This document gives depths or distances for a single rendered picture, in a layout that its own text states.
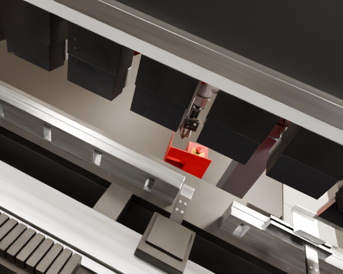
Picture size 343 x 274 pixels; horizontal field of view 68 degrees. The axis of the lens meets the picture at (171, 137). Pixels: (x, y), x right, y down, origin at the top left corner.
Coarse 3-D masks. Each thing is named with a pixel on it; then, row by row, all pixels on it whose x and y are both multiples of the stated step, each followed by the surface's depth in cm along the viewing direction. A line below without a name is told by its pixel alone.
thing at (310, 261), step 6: (306, 246) 74; (306, 252) 73; (312, 252) 73; (306, 258) 72; (312, 258) 72; (306, 264) 70; (312, 264) 70; (306, 270) 69; (312, 270) 69; (318, 270) 70
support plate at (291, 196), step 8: (288, 192) 90; (296, 192) 92; (288, 200) 87; (296, 200) 89; (304, 200) 90; (312, 200) 91; (320, 200) 92; (328, 200) 94; (288, 208) 84; (312, 208) 88; (288, 216) 82; (320, 224) 83; (320, 232) 81; (328, 232) 82; (328, 240) 79; (336, 240) 80; (336, 248) 79
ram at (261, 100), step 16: (32, 0) 61; (48, 0) 60; (64, 16) 61; (80, 16) 59; (96, 32) 60; (112, 32) 59; (144, 48) 58; (176, 64) 58; (192, 64) 57; (208, 80) 57; (224, 80) 56; (240, 96) 57; (256, 96) 55; (272, 112) 56; (288, 112) 55; (320, 128) 55; (336, 128) 53
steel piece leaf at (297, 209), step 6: (294, 210) 84; (300, 210) 84; (306, 210) 84; (294, 216) 82; (300, 216) 83; (306, 216) 84; (312, 216) 84; (294, 222) 80; (300, 222) 81; (306, 222) 82; (312, 222) 83; (294, 228) 78; (300, 228) 79; (306, 228) 80; (312, 228) 81; (312, 234) 79
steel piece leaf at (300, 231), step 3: (294, 231) 77; (297, 231) 76; (300, 231) 76; (303, 231) 75; (300, 234) 77; (303, 234) 76; (306, 234) 76; (309, 234) 75; (306, 237) 77; (309, 237) 76; (312, 237) 75; (315, 237) 74; (312, 240) 77; (315, 240) 76; (318, 240) 75; (321, 240) 75; (318, 243) 77; (321, 243) 76; (324, 243) 75
